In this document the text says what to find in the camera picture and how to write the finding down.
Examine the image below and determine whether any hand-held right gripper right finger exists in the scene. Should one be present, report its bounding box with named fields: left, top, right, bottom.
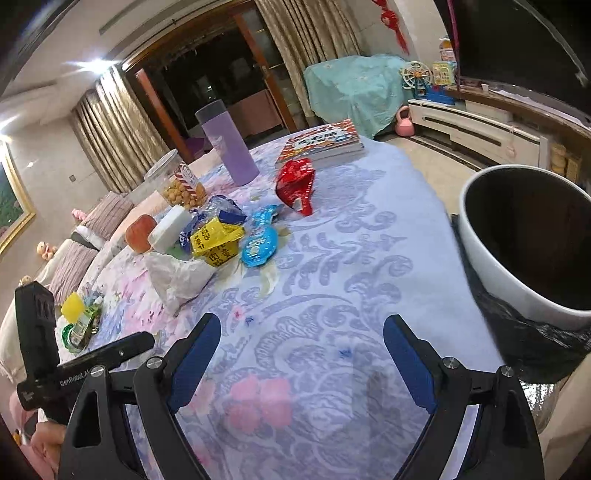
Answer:
left=383, top=315, right=543, bottom=480

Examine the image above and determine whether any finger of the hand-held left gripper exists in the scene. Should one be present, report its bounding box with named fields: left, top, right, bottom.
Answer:
left=108, top=332, right=155, bottom=367

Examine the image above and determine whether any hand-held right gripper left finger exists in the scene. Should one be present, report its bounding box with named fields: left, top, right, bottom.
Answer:
left=58, top=313, right=221, bottom=480

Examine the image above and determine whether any white paper tissue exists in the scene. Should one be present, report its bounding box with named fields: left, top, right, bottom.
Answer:
left=144, top=251, right=218, bottom=315

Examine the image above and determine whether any black trash bag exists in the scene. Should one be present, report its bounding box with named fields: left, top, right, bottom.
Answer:
left=456, top=217, right=591, bottom=385

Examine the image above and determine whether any yellow snack packet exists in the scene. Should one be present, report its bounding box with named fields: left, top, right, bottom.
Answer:
left=191, top=218, right=245, bottom=268

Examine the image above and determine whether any blue spoon-shaped candy packet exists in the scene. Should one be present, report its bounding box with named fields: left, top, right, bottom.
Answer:
left=241, top=204, right=283, bottom=267

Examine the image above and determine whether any white rimmed trash bin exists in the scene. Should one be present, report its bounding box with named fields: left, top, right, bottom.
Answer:
left=455, top=165, right=591, bottom=435

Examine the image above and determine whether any blue and white wrapper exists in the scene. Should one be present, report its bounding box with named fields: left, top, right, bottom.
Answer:
left=191, top=195, right=248, bottom=232

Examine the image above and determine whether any red snack packet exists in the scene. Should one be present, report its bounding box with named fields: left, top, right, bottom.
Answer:
left=276, top=158, right=317, bottom=217

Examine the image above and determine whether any person's left hand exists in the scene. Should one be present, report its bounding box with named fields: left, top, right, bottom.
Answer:
left=32, top=422, right=70, bottom=467

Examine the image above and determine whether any small yellow packet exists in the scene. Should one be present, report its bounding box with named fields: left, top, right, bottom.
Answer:
left=61, top=292, right=86, bottom=322

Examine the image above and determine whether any small green label bottle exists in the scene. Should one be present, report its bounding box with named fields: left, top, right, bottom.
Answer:
left=62, top=300, right=102, bottom=354

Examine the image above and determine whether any striped mauve sofa pillow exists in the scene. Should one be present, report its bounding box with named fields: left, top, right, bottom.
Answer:
left=81, top=191, right=134, bottom=241
left=46, top=240, right=100, bottom=302

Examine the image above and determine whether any red apple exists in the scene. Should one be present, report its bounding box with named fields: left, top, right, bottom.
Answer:
left=126, top=215, right=160, bottom=254

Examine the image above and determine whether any gold framed painting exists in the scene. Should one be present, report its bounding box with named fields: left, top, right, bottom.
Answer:
left=0, top=141, right=36, bottom=256

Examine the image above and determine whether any clear jar of snack balls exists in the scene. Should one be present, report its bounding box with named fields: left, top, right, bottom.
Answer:
left=144, top=148, right=207, bottom=208

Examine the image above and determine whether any gold patterned curtain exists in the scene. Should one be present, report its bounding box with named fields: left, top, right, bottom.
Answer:
left=254, top=0, right=363, bottom=71
left=69, top=65, right=170, bottom=195

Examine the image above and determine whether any grey edged book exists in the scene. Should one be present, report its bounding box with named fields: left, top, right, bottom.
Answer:
left=281, top=145, right=365, bottom=169

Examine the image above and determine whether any purple tumbler cup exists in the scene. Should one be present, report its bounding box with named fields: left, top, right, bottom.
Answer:
left=195, top=99, right=260, bottom=186

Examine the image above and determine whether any pink kettlebell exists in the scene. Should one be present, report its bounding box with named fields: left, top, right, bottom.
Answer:
left=395, top=106, right=417, bottom=137

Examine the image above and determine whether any colourful cartoon cover book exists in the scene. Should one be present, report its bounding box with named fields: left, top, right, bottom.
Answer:
left=276, top=119, right=365, bottom=162

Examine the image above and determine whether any white television cabinet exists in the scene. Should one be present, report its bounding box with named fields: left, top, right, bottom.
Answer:
left=409, top=85, right=555, bottom=169

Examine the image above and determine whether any blue toy base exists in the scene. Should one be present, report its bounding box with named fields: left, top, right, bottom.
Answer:
left=424, top=85, right=457, bottom=106

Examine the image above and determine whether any dark glass sliding door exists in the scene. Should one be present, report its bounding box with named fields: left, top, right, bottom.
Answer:
left=136, top=11, right=298, bottom=145

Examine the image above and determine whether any teal furniture cover cloth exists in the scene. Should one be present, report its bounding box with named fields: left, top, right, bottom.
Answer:
left=303, top=54, right=410, bottom=137

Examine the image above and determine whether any ferris wheel toy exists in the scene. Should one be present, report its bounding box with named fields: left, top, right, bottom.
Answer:
left=400, top=61, right=433, bottom=99

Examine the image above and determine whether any colourful toy house box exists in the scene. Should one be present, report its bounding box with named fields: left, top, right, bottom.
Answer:
left=431, top=60, right=459, bottom=86

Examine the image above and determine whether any black flat television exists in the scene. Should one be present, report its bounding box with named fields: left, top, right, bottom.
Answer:
left=434, top=0, right=591, bottom=103

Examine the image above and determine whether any red hanging decoration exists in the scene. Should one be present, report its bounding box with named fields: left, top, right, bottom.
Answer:
left=372, top=0, right=410, bottom=52

